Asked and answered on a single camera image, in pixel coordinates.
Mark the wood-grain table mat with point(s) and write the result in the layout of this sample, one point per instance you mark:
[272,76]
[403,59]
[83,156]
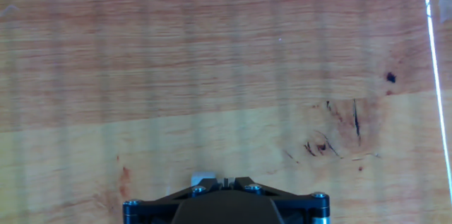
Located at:
[212,75]

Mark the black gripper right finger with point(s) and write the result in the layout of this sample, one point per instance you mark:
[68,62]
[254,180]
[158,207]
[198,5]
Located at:
[300,208]

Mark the small grey block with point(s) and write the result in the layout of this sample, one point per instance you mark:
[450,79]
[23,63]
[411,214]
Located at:
[203,176]

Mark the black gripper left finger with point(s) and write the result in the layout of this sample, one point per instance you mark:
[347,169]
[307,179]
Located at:
[155,210]

